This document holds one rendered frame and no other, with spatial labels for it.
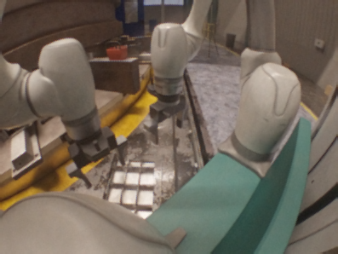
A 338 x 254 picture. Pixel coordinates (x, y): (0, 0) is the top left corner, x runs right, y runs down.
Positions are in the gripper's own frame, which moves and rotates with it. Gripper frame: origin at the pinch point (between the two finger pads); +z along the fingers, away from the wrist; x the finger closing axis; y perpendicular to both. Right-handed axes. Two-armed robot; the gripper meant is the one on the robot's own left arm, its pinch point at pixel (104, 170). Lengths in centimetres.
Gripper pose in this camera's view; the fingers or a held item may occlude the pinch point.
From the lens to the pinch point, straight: 50.6
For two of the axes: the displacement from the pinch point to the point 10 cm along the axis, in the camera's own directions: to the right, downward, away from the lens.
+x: -7.2, 4.4, -5.4
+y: -7.0, -4.6, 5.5
